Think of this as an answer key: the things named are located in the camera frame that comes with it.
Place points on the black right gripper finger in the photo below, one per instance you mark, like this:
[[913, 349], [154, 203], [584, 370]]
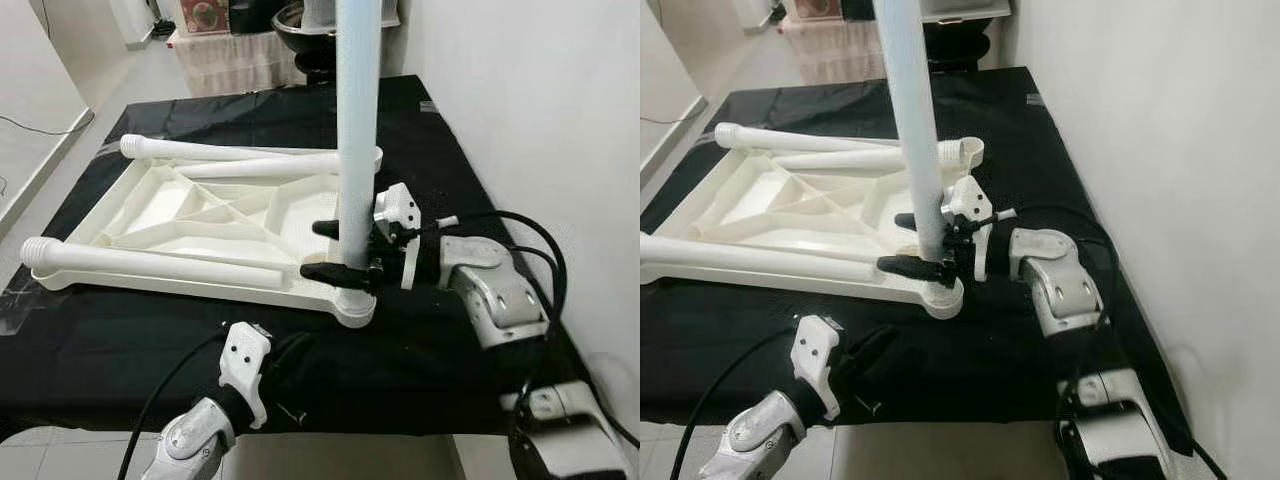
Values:
[[335, 273], [905, 221], [910, 266], [325, 229]]

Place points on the red printed box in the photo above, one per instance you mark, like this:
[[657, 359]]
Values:
[[812, 8], [203, 15]]

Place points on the white plastic table top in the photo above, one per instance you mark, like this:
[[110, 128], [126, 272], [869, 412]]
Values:
[[770, 200], [170, 210]]

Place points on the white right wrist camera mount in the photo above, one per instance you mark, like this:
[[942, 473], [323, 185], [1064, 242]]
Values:
[[397, 205], [968, 198]]

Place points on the beige fringed cloth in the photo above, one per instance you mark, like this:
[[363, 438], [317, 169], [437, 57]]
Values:
[[235, 62], [830, 50]]

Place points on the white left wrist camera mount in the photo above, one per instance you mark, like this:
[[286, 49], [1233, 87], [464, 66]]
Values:
[[815, 352], [245, 360]]

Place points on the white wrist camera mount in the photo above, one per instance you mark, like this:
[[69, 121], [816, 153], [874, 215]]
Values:
[[245, 360], [968, 198], [815, 352], [397, 205]]

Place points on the black tablecloth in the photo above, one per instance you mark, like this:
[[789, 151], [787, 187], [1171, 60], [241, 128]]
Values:
[[120, 360], [720, 370]]

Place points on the dark metal bowl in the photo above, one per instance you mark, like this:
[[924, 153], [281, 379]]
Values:
[[320, 60], [955, 45]]

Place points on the white cabinet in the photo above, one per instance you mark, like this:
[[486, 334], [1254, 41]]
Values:
[[135, 18], [760, 12]]

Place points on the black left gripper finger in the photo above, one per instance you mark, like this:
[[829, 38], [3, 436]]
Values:
[[884, 370], [304, 376], [293, 352], [870, 344]]

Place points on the clear tape patch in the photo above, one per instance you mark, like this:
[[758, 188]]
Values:
[[18, 310]]

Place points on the white plastic table leg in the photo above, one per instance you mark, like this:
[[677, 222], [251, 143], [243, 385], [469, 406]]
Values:
[[850, 158], [270, 166], [180, 148], [770, 137], [910, 120], [358, 120], [150, 262], [760, 258]]

